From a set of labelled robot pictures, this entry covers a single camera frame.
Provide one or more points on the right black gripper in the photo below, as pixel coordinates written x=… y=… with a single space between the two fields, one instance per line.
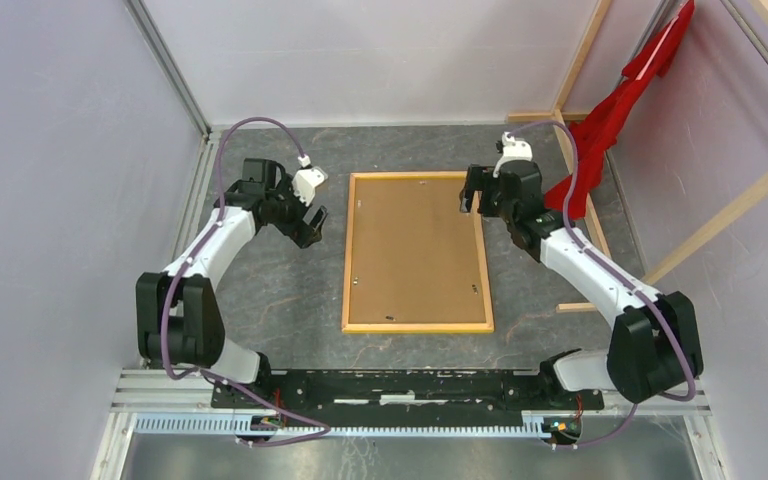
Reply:
x=480 y=178

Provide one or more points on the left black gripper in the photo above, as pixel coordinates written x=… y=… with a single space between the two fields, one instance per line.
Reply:
x=302 y=233

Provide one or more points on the yellow wooden picture frame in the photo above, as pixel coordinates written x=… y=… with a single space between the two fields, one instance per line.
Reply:
x=347 y=265

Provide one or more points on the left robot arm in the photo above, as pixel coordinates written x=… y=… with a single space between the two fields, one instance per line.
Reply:
x=178 y=317

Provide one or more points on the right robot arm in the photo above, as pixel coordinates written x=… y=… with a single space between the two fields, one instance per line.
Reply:
x=654 y=348

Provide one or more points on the light wooden beam structure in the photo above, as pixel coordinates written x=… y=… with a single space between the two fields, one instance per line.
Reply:
x=692 y=161

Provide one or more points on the red cloth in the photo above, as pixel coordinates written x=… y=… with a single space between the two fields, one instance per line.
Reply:
x=600 y=129

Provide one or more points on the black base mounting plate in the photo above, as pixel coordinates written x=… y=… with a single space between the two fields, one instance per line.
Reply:
x=417 y=398

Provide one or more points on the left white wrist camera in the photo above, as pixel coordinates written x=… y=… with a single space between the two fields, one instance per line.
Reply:
x=307 y=180

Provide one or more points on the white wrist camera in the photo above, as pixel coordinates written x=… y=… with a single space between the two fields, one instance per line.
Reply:
x=511 y=149
x=307 y=180

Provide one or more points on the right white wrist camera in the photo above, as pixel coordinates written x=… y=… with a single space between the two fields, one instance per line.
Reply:
x=511 y=149

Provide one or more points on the aluminium rail frame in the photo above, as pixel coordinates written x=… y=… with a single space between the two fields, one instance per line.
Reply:
x=287 y=302

